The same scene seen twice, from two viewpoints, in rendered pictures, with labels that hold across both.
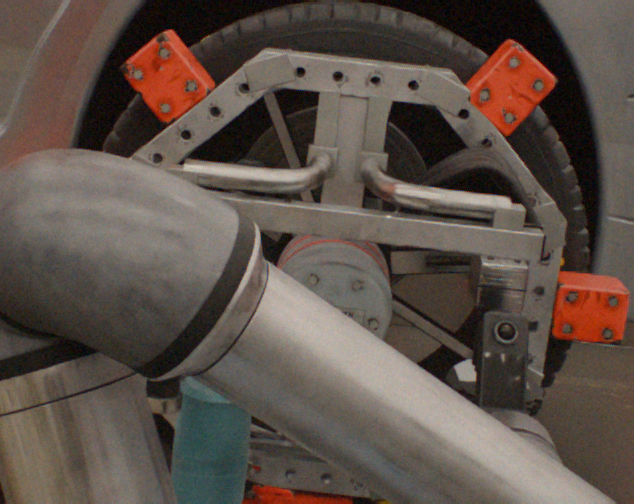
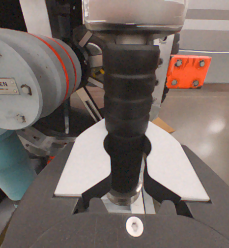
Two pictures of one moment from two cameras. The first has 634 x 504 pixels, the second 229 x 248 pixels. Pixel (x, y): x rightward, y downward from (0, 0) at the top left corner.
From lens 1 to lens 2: 1.24 m
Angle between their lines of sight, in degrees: 18
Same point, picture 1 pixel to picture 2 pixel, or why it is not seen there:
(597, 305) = (192, 67)
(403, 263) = (94, 61)
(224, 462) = (0, 171)
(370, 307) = (17, 75)
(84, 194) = not seen: outside the picture
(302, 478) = not seen: hidden behind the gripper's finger
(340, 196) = (33, 11)
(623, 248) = not seen: hidden behind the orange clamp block
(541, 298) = (160, 66)
